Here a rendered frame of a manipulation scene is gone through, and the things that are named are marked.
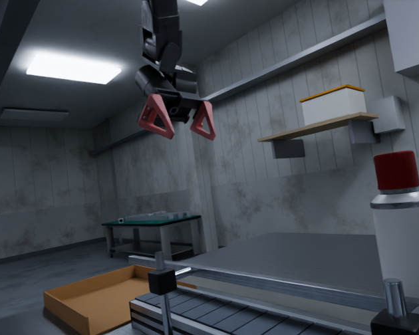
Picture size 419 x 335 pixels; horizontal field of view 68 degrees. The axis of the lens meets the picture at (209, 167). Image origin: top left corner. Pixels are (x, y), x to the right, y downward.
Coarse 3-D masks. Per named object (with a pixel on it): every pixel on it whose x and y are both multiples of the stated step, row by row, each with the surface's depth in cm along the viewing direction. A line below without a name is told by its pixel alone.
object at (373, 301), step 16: (128, 256) 62; (192, 272) 46; (208, 272) 44; (224, 272) 41; (240, 272) 40; (272, 288) 35; (288, 288) 34; (304, 288) 32; (320, 288) 31; (336, 288) 30; (352, 288) 30; (352, 304) 29; (368, 304) 28; (384, 304) 27; (416, 304) 25
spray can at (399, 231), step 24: (384, 168) 28; (408, 168) 27; (384, 192) 28; (408, 192) 27; (384, 216) 28; (408, 216) 26; (384, 240) 28; (408, 240) 26; (384, 264) 28; (408, 264) 26; (408, 288) 26
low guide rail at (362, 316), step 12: (192, 276) 59; (216, 288) 54; (228, 288) 52; (240, 288) 50; (252, 288) 48; (264, 300) 47; (276, 300) 45; (288, 300) 43; (300, 300) 42; (312, 300) 41; (324, 312) 39; (336, 312) 38; (348, 312) 37; (360, 312) 36; (372, 312) 35
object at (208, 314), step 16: (160, 304) 55; (176, 304) 54; (192, 304) 53; (208, 304) 52; (224, 304) 52; (240, 304) 51; (208, 320) 46; (224, 320) 45; (240, 320) 45; (256, 320) 44; (272, 320) 43; (288, 320) 43; (304, 320) 42
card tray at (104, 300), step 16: (112, 272) 91; (128, 272) 94; (144, 272) 91; (64, 288) 82; (80, 288) 85; (96, 288) 87; (112, 288) 86; (128, 288) 84; (144, 288) 82; (48, 304) 76; (64, 304) 66; (80, 304) 76; (96, 304) 74; (112, 304) 73; (128, 304) 71; (64, 320) 67; (80, 320) 59; (96, 320) 64; (112, 320) 63; (128, 320) 62
